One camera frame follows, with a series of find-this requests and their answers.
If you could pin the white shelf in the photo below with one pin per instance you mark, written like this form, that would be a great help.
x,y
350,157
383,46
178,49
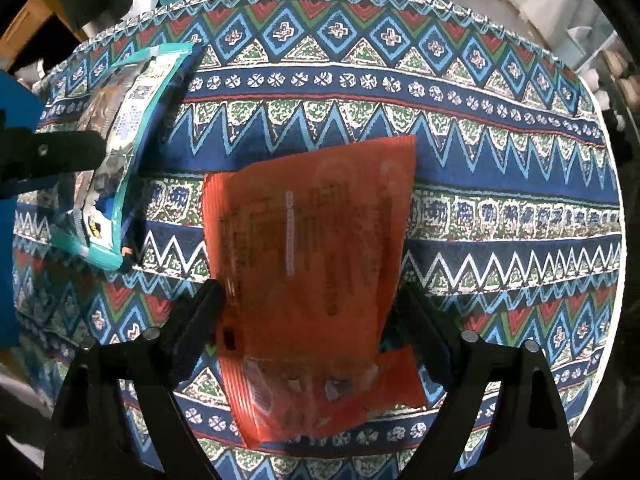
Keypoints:
x,y
582,40

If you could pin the blue board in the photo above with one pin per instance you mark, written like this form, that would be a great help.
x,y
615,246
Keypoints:
x,y
10,270

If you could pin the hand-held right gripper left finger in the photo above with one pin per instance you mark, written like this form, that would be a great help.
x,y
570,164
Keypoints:
x,y
205,310

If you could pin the patterned tablecloth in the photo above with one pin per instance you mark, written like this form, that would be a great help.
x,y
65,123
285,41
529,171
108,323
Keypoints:
x,y
450,170

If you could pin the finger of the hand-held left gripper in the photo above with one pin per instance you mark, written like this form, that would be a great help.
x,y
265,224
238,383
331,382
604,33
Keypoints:
x,y
60,152

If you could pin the teal snack packet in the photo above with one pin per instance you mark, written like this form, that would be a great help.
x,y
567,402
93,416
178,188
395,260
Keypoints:
x,y
150,110

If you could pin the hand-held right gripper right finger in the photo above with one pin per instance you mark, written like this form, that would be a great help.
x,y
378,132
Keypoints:
x,y
420,325

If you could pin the orange snack packet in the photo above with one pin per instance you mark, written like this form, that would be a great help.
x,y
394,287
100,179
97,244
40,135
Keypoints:
x,y
310,260

